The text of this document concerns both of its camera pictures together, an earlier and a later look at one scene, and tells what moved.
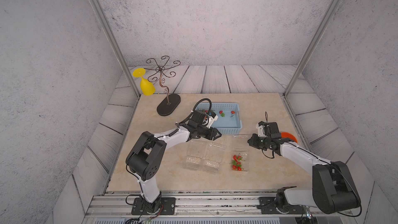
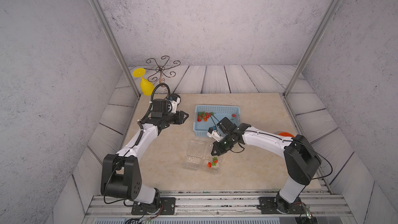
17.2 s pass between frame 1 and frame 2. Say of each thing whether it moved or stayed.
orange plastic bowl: stayed
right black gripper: moved
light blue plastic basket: stayed
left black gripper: moved
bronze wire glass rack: stayed
